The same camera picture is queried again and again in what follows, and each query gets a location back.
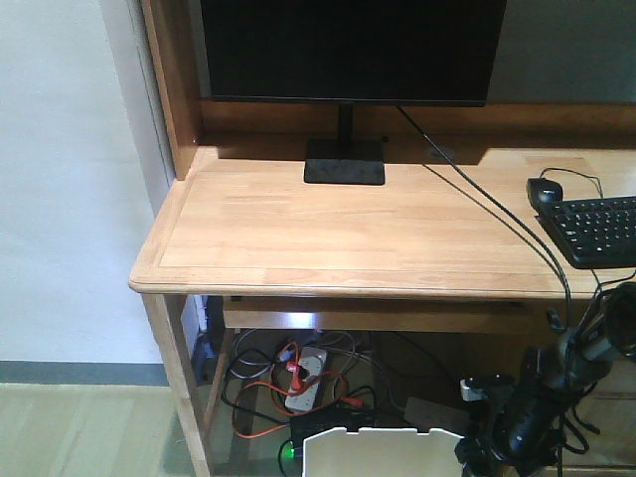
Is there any white plastic trash bin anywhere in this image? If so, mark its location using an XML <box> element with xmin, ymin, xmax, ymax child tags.
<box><xmin>302</xmin><ymin>427</ymin><xmax>463</xmax><ymax>476</ymax></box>

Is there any grey power adapter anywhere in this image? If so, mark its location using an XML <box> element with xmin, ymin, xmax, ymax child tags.
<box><xmin>403</xmin><ymin>397</ymin><xmax>470</xmax><ymax>435</ymax></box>

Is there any black box green light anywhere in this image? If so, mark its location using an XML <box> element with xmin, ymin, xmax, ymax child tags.
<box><xmin>278</xmin><ymin>405</ymin><xmax>376</xmax><ymax>458</ymax></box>

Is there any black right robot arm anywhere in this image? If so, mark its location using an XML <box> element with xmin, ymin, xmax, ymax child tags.
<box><xmin>454</xmin><ymin>281</ymin><xmax>635</xmax><ymax>476</ymax></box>

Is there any black keyboard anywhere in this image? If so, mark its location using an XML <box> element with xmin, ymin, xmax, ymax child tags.
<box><xmin>537</xmin><ymin>196</ymin><xmax>635</xmax><ymax>269</ymax></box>

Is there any black monitor cable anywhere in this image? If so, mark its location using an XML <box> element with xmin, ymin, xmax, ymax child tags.
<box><xmin>396</xmin><ymin>104</ymin><xmax>572</xmax><ymax>319</ymax></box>

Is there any black computer mouse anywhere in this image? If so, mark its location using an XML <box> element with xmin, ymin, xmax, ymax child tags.
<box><xmin>526</xmin><ymin>177</ymin><xmax>563</xmax><ymax>212</ymax></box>

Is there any wooden desk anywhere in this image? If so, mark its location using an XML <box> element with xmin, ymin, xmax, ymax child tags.
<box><xmin>127</xmin><ymin>0</ymin><xmax>636</xmax><ymax>477</ymax></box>

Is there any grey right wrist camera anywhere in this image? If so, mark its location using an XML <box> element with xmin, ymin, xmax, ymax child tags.
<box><xmin>459</xmin><ymin>374</ymin><xmax>514</xmax><ymax>402</ymax></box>

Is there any black computer monitor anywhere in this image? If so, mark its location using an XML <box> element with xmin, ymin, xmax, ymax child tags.
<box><xmin>201</xmin><ymin>1</ymin><xmax>506</xmax><ymax>185</ymax></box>

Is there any white power strip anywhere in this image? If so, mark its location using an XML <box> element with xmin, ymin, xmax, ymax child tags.
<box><xmin>284</xmin><ymin>347</ymin><xmax>328</xmax><ymax>414</ymax></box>

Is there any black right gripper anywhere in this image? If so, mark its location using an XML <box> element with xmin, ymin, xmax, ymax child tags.
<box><xmin>454</xmin><ymin>384</ymin><xmax>564</xmax><ymax>475</ymax></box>

